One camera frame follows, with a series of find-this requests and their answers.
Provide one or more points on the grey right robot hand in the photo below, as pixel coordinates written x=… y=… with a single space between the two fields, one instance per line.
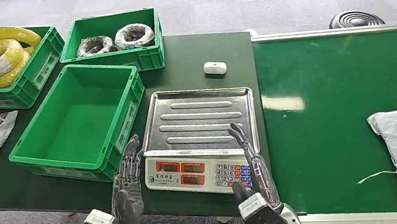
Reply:
x=265 y=183

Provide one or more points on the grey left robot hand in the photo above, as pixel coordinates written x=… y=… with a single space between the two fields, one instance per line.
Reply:
x=130 y=204

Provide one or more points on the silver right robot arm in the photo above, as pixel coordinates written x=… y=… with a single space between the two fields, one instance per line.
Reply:
x=294 y=223

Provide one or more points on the green conveyor belt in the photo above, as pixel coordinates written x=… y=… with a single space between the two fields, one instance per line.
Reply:
x=336 y=108

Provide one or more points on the large empty green crate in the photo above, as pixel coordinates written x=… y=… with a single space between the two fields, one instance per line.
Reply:
x=81 y=126

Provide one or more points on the white electronic weighing scale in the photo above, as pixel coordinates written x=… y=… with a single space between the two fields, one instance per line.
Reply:
x=199 y=118

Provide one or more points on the small white plastic device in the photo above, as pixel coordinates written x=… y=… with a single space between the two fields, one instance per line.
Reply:
x=215 y=68

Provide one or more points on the green crate with yellow coils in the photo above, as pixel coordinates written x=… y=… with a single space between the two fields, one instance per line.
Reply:
x=16 y=95

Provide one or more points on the green crate with black coils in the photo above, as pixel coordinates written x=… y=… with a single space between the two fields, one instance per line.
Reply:
x=110 y=26

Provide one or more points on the black ribbed round base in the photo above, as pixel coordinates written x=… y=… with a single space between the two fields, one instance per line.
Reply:
x=355 y=19

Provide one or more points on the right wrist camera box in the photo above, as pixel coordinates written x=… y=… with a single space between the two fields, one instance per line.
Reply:
x=258 y=214

